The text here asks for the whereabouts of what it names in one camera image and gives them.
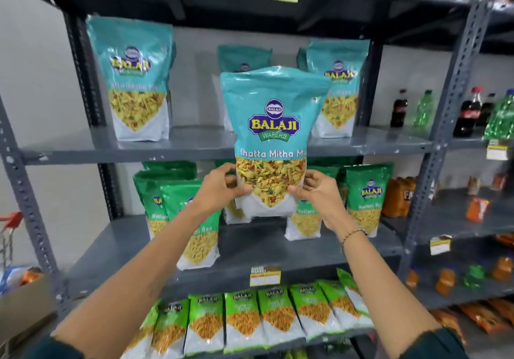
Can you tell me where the dark green right sleeve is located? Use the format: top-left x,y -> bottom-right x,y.
401,327 -> 471,359

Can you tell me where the person's right hand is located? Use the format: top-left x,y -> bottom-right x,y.
287,169 -> 355,233

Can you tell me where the orange snack packet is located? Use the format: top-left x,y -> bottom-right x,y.
465,197 -> 491,223

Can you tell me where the dark green sleeve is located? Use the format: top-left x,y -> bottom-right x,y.
23,332 -> 86,359
401,327 -> 471,359

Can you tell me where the grey metal shelf rack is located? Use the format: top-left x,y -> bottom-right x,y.
0,0 -> 498,359
395,1 -> 514,359

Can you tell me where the cardboard box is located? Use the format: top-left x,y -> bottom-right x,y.
0,274 -> 58,348

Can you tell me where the dark green left sleeve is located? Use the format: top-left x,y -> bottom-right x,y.
23,332 -> 86,359

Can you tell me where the small cola bottle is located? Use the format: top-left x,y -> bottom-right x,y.
390,89 -> 409,129

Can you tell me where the large green soda bottle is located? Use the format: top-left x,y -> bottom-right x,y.
483,88 -> 514,141

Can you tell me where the pack of orange soda bottles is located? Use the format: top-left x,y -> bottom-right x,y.
381,176 -> 418,219

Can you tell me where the dark soda bottle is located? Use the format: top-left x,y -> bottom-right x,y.
477,93 -> 497,129

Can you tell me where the orange chips packet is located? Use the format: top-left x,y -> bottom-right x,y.
431,309 -> 467,346
459,302 -> 513,334

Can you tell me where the person's right forearm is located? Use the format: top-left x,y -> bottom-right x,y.
337,220 -> 443,348

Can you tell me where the small green soda bottle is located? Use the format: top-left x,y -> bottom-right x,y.
413,89 -> 435,129

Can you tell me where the person's left hand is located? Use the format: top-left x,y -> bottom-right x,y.
191,163 -> 255,219

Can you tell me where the red shopping cart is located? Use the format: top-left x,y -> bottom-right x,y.
0,212 -> 24,272

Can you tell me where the row of light green packets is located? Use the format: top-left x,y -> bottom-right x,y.
120,268 -> 375,359

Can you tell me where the person's left forearm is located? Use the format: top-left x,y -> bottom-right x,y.
51,204 -> 222,350

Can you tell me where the small green drink bottle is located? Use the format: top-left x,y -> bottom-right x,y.
463,264 -> 487,290

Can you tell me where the teal snack pouch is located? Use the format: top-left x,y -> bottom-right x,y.
216,45 -> 273,133
220,65 -> 332,219
86,14 -> 176,143
305,39 -> 370,139

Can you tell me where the thin gold bracelet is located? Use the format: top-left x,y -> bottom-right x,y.
341,228 -> 367,245

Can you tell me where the group of green snack pouches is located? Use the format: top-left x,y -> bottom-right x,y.
133,158 -> 395,272

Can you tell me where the white shelf price label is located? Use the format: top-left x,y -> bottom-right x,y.
429,234 -> 453,256

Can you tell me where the yellow shelf price label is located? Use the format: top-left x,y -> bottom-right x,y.
249,266 -> 282,287
486,139 -> 511,161

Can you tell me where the large cola bottle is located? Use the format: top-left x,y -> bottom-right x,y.
453,86 -> 483,138

